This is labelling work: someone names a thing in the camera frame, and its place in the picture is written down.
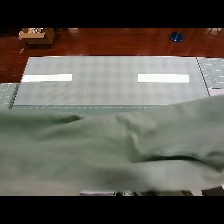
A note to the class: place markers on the blue round object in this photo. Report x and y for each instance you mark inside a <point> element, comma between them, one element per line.
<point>176,36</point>

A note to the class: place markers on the cardboard box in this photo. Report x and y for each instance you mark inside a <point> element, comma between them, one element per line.
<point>36,36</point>

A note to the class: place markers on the silver frame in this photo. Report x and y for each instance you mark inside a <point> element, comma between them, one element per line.
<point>96,193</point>

